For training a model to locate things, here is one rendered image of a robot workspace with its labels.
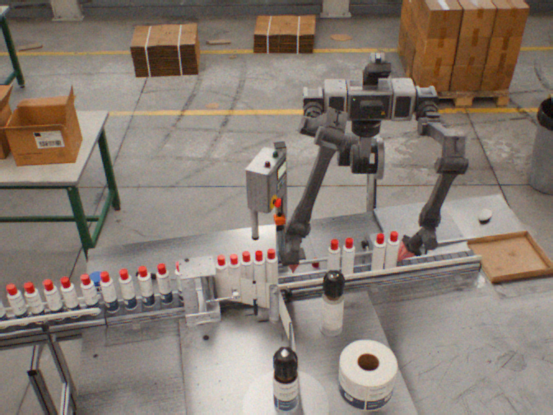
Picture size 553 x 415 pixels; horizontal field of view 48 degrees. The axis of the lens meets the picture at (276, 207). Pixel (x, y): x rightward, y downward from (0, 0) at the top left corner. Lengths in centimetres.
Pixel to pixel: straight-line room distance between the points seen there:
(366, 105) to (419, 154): 248
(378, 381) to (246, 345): 56
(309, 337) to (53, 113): 221
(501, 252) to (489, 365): 67
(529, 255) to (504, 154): 235
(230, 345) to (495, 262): 128
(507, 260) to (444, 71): 299
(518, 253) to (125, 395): 185
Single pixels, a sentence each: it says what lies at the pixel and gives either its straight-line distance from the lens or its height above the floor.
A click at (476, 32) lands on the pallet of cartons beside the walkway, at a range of 570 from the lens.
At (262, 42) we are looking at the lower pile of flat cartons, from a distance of 676.
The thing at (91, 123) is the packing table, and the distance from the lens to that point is 421.
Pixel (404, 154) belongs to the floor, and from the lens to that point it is 518.
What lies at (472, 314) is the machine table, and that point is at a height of 83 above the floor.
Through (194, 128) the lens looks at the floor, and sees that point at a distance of 551.
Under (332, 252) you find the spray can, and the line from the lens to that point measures 263.
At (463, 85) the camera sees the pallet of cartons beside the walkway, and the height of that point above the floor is 21.
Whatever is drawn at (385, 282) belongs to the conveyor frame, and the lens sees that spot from 279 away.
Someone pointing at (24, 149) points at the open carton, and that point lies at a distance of 386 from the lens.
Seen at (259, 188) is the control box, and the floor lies 140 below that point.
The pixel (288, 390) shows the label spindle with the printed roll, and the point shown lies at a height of 103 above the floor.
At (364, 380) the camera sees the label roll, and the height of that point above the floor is 102.
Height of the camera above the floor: 281
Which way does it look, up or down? 38 degrees down
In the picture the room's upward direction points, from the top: 1 degrees counter-clockwise
